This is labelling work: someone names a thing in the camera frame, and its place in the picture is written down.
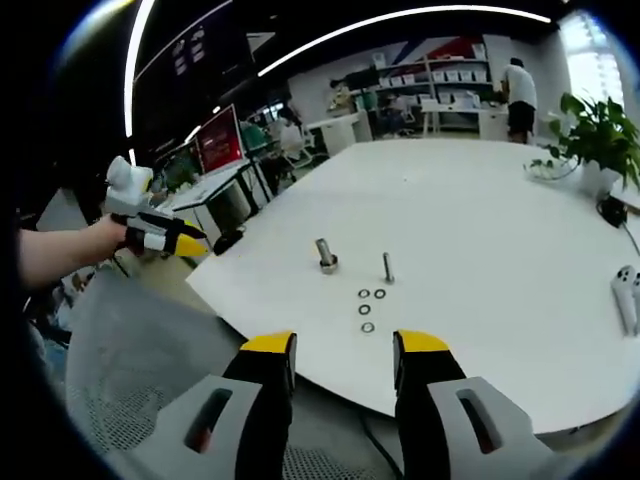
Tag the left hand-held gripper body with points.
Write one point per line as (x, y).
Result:
(127, 190)

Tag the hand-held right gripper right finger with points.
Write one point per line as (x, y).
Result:
(425, 380)

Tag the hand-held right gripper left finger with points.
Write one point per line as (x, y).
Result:
(265, 380)

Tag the small silver washer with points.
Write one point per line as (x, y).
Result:
(375, 294)
(363, 328)
(359, 293)
(359, 310)

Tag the thin metal threaded stud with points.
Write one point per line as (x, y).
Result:
(387, 265)

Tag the thick metal threaded stud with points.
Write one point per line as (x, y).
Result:
(322, 248)

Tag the white side desk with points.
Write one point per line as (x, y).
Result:
(210, 187)

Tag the computer monitor with red screen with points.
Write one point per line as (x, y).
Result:
(220, 137)

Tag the grey mesh office chair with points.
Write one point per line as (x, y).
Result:
(125, 350)

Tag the straight ceiling light strip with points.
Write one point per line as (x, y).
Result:
(132, 65)

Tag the white cabinet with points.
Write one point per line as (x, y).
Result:
(340, 130)

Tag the white handheld controller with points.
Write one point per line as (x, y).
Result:
(625, 300)

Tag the black background monitor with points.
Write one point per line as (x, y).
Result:
(362, 80)

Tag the black power adapter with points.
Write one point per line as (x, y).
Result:
(612, 211)

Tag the white background table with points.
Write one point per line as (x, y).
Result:
(450, 111)

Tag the green potted plant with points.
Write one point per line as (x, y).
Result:
(600, 130)

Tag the white storage shelving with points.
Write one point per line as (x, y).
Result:
(450, 75)

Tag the curved ceiling light strip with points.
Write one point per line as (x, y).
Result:
(475, 8)

